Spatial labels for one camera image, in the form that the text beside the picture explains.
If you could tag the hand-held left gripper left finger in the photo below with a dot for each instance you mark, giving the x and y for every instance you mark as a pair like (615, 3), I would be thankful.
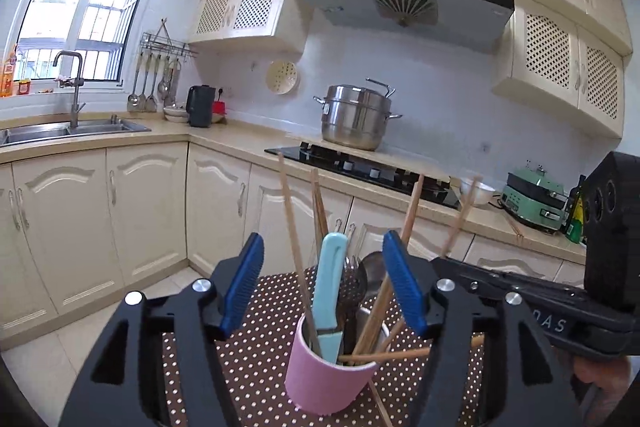
(245, 282)

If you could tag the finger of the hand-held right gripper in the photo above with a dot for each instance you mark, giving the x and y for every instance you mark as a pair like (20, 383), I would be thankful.
(495, 279)

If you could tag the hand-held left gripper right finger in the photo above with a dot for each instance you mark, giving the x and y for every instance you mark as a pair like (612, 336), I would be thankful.
(402, 282)

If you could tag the plain metal spoon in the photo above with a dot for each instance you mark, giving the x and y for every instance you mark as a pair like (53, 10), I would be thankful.
(372, 269)

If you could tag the bundle of wooden chopsticks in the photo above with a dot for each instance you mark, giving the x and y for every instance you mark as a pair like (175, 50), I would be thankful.
(295, 232)

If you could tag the light blue sheathed knife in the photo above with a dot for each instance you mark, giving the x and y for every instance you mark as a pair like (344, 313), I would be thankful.
(330, 282)

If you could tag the single wooden chopstick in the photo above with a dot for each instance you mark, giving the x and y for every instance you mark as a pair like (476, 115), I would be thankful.
(462, 212)
(322, 207)

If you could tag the pink utensil holder cup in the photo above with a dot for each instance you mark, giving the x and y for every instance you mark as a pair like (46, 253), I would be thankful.
(320, 382)

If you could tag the person's right hand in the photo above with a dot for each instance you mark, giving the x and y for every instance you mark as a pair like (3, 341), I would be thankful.
(600, 377)

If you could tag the dark bottle yellow label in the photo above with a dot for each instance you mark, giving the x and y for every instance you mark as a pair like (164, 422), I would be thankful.
(576, 212)

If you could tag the white bowl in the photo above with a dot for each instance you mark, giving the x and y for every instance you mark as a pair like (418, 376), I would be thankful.
(477, 194)

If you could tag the green electric cooker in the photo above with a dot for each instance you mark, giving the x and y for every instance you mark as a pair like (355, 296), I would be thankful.
(535, 202)

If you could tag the brown polka dot tablecloth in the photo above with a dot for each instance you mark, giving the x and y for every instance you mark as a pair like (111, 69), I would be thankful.
(250, 372)

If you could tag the black gas stove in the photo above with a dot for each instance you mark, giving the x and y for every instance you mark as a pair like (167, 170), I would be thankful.
(360, 167)

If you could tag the cream kitchen base cabinets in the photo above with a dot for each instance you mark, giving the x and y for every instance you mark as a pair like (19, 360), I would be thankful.
(145, 207)

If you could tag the beige kitchen countertop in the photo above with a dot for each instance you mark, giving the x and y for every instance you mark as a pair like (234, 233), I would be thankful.
(235, 139)

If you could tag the stainless steel steamer pot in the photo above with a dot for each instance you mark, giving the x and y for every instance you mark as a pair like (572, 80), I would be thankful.
(357, 119)

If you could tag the small red container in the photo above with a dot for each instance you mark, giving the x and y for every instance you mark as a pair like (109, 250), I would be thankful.
(220, 108)

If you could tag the black electric kettle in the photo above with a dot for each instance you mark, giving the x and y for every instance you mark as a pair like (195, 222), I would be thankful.
(201, 107)

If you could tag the stacked bowls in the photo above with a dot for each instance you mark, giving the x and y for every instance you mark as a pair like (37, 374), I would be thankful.
(176, 113)

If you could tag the cream lattice door cabinet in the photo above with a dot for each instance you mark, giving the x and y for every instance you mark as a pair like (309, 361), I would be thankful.
(240, 7)
(565, 62)

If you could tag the metal spatula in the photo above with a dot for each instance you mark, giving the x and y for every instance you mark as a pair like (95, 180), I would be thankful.
(152, 97)
(143, 99)

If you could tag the round cream perforated plate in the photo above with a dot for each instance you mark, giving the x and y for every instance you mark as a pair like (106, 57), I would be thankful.
(282, 77)

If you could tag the metal ladle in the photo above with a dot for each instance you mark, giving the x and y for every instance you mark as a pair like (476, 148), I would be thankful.
(133, 99)
(164, 87)

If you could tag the stainless steel sink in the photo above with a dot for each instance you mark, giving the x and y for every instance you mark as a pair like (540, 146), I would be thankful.
(70, 129)

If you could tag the metal kitchen faucet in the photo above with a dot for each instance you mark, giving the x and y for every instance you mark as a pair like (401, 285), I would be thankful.
(75, 87)

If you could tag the black range hood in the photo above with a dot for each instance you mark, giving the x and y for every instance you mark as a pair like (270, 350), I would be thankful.
(400, 12)

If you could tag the small orange box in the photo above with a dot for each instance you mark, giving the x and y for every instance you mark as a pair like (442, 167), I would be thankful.
(25, 87)

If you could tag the orange bottle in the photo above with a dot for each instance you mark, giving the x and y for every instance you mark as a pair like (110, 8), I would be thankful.
(7, 72)

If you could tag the wall power socket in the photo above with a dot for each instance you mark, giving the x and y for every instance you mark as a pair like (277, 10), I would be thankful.
(225, 93)

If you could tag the wall mounted utensil rack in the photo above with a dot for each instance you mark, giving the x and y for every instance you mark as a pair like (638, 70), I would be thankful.
(167, 42)

